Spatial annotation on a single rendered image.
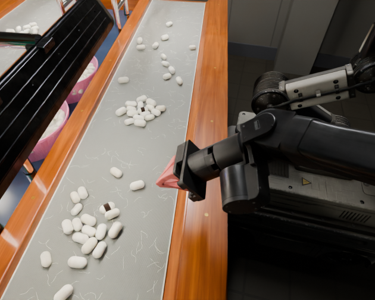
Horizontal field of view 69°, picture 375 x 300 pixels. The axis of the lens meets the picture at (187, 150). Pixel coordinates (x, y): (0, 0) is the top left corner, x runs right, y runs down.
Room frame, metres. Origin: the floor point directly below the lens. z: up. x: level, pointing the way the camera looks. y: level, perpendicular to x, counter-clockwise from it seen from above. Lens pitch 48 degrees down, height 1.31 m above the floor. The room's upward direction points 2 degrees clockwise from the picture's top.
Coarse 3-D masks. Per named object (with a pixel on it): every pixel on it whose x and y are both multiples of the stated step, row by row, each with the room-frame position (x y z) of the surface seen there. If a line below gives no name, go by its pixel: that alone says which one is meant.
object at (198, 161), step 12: (192, 144) 0.36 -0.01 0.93; (192, 156) 0.32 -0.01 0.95; (204, 156) 0.30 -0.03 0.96; (192, 168) 0.30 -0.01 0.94; (204, 168) 0.29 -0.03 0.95; (216, 168) 0.29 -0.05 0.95; (180, 180) 0.27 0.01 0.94; (192, 180) 0.28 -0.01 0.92; (204, 180) 0.29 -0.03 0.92; (192, 192) 0.26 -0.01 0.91; (204, 192) 0.28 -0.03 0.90
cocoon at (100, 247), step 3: (99, 243) 0.23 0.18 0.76; (102, 243) 0.23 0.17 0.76; (105, 243) 0.24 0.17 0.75; (96, 246) 0.23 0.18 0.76; (99, 246) 0.23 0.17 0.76; (102, 246) 0.23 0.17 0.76; (105, 246) 0.23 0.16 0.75; (96, 249) 0.22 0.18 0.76; (99, 249) 0.22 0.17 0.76; (102, 249) 0.22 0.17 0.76; (93, 252) 0.22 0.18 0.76; (96, 252) 0.22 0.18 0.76; (99, 252) 0.22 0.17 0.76; (102, 252) 0.22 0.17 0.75; (93, 255) 0.21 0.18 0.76; (96, 255) 0.21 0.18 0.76; (99, 255) 0.21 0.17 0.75
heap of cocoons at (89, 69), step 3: (90, 63) 0.96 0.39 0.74; (87, 66) 0.94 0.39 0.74; (90, 66) 0.95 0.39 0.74; (87, 69) 0.93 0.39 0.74; (90, 69) 0.92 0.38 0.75; (93, 69) 0.93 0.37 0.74; (84, 72) 0.90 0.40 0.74; (87, 72) 0.91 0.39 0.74; (90, 72) 0.90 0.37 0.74; (84, 75) 0.89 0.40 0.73; (87, 75) 0.88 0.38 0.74; (81, 78) 0.86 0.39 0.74; (84, 78) 0.88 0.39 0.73; (78, 81) 0.84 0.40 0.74; (75, 90) 0.79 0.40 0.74; (81, 90) 0.80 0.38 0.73; (75, 93) 0.79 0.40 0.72
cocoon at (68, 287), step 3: (66, 285) 0.15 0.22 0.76; (69, 285) 0.15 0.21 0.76; (63, 288) 0.15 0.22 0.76; (66, 288) 0.15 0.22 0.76; (69, 288) 0.15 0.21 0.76; (72, 288) 0.15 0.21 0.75; (60, 291) 0.14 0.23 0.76; (63, 291) 0.14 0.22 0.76; (66, 291) 0.14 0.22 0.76; (69, 291) 0.14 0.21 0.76; (72, 291) 0.15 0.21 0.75; (57, 294) 0.14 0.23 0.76; (60, 294) 0.14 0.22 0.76; (63, 294) 0.14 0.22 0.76; (66, 294) 0.14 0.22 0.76; (69, 294) 0.14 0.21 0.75; (54, 297) 0.13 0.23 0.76; (57, 297) 0.13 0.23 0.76; (60, 297) 0.13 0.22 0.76; (63, 297) 0.13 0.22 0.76; (66, 297) 0.13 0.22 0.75
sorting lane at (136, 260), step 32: (160, 32) 1.25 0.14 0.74; (192, 32) 1.26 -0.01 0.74; (128, 64) 0.97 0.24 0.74; (160, 64) 0.97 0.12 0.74; (192, 64) 0.98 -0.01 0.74; (128, 96) 0.76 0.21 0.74; (160, 96) 0.77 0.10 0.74; (96, 128) 0.60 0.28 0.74; (128, 128) 0.60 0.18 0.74; (160, 128) 0.61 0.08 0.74; (96, 160) 0.47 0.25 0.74; (128, 160) 0.48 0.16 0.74; (160, 160) 0.48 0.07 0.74; (64, 192) 0.37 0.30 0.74; (96, 192) 0.37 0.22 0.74; (128, 192) 0.37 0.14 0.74; (160, 192) 0.38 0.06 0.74; (96, 224) 0.29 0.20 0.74; (128, 224) 0.29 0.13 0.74; (160, 224) 0.29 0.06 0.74; (32, 256) 0.21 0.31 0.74; (64, 256) 0.21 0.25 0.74; (128, 256) 0.22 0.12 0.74; (160, 256) 0.22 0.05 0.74; (32, 288) 0.15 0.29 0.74; (96, 288) 0.15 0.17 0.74; (128, 288) 0.16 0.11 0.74; (160, 288) 0.16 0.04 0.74
